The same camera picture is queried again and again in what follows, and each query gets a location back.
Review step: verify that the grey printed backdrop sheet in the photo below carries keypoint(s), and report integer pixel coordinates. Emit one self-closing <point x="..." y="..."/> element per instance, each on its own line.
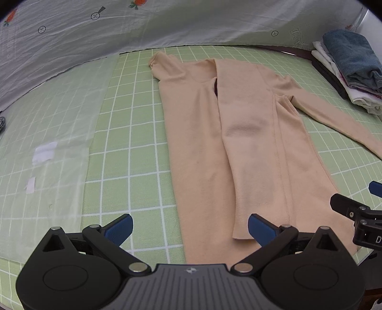
<point x="41" y="39"/>

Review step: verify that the dark wooden bed frame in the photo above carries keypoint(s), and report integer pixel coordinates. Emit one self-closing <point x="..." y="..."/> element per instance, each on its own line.
<point x="297" y="52"/>

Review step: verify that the folded black garment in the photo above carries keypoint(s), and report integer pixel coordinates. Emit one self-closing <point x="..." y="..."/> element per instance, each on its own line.
<point x="330" y="78"/>

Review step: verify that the beige long-sleeve garment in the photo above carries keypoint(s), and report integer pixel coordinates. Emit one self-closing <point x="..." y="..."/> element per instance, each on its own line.
<point x="237" y="145"/>

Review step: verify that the blue plaid shirt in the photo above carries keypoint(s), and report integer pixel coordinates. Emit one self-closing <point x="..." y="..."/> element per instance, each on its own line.
<point x="2" y="123"/>

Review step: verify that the folded blue denim jeans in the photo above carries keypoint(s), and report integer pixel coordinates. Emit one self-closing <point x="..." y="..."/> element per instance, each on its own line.
<point x="355" y="59"/>

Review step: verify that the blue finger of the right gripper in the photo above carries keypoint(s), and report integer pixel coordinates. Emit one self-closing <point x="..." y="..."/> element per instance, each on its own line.
<point x="375" y="188"/>

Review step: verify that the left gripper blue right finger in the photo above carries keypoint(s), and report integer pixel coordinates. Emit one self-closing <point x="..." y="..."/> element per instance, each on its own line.
<point x="263" y="231"/>

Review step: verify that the green checkered bed sheet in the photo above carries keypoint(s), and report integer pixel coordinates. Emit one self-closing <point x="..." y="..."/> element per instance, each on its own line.
<point x="128" y="169"/>

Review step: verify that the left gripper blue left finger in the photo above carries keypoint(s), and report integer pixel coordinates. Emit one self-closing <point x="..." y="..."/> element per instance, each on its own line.
<point x="119" y="229"/>

